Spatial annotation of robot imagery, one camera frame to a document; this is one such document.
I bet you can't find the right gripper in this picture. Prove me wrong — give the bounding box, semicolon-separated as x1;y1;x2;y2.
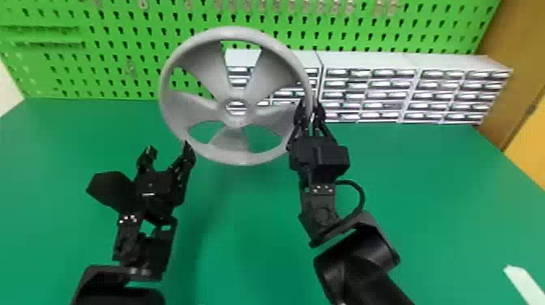
286;99;340;185

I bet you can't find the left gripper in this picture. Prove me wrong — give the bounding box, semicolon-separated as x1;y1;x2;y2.
131;141;198;226

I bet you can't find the grey wheel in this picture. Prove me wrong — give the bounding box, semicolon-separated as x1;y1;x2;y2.
158;26;315;166

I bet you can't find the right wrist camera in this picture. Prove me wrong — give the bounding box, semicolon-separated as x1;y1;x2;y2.
312;140;351;185

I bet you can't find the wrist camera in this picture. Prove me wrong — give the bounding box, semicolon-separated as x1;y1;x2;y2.
85;170;138;215
312;140;351;185

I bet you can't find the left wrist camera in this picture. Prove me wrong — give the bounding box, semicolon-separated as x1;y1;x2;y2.
85;170;138;215

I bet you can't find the black cable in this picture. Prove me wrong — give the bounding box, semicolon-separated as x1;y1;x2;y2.
334;178;367;223

